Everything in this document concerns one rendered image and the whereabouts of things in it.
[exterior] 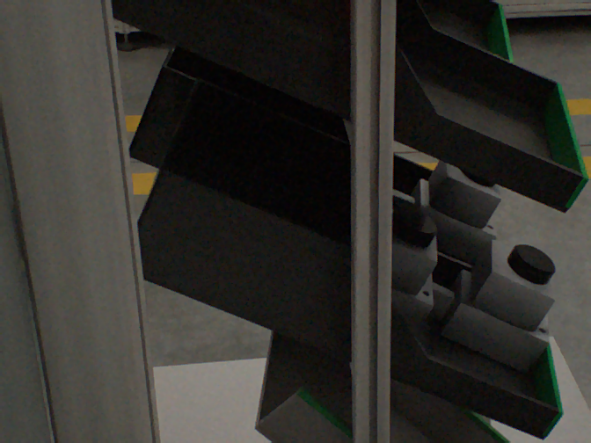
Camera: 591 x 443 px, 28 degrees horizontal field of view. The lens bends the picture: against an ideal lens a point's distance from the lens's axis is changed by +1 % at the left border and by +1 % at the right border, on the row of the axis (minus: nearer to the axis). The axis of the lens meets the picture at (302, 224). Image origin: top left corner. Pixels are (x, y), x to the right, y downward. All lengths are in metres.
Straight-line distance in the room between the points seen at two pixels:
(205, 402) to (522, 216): 2.20
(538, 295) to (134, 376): 0.59
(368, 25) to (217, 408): 0.78
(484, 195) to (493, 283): 0.13
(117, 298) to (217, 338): 2.71
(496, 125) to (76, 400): 0.56
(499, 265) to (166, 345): 2.16
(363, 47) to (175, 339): 2.34
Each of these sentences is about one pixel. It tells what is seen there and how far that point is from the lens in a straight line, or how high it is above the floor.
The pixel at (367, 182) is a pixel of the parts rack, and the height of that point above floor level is 1.38.
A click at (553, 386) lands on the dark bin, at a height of 1.21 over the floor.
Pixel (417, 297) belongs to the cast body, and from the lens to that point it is 0.73.
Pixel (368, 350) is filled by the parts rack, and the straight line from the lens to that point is 0.66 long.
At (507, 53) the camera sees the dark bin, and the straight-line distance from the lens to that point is 0.80.
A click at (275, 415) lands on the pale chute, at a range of 0.74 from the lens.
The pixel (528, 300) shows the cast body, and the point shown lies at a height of 1.25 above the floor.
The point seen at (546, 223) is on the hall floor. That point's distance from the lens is 3.37.
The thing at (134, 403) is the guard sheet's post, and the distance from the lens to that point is 0.17.
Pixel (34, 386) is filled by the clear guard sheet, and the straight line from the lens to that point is 0.16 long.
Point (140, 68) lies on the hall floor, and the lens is 4.46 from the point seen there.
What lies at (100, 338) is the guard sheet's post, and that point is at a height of 1.57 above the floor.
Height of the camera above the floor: 1.66
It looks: 30 degrees down
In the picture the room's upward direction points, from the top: 2 degrees counter-clockwise
